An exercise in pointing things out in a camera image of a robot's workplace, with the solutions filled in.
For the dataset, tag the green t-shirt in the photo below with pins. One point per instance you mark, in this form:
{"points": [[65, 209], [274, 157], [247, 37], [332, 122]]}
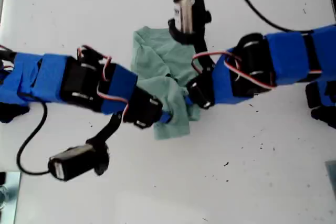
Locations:
{"points": [[168, 87]]}

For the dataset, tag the black clamp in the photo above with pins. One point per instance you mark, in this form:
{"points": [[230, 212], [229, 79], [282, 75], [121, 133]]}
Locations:
{"points": [[2, 178]]}

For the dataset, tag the black camera stalk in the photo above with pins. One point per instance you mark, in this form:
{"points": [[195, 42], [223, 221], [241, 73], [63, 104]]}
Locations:
{"points": [[110, 127], [200, 48]]}

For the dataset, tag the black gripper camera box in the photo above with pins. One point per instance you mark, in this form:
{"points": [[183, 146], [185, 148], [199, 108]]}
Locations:
{"points": [[73, 162], [189, 11]]}

